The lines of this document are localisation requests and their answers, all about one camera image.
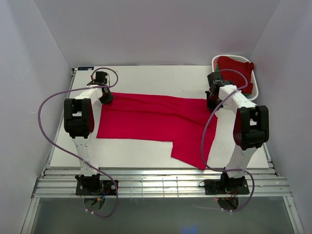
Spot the bright red t shirt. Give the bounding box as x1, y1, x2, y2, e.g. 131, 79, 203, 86
97, 93, 217, 170

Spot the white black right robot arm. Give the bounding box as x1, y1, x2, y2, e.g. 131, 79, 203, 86
204, 71, 269, 195

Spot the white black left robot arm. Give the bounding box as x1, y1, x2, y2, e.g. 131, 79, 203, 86
63, 71, 114, 195

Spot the blue label sticker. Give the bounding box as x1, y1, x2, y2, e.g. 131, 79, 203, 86
78, 66, 94, 71

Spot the white plastic laundry basket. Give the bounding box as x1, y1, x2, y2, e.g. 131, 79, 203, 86
212, 55, 258, 100

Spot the dark red folded t shirt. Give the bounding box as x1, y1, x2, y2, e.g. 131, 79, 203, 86
217, 56, 254, 95

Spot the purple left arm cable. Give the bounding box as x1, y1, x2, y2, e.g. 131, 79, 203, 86
38, 67, 120, 218

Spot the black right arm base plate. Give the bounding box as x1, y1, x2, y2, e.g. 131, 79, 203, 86
201, 179, 250, 195

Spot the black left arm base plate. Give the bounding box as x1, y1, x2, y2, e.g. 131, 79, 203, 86
75, 180, 119, 196

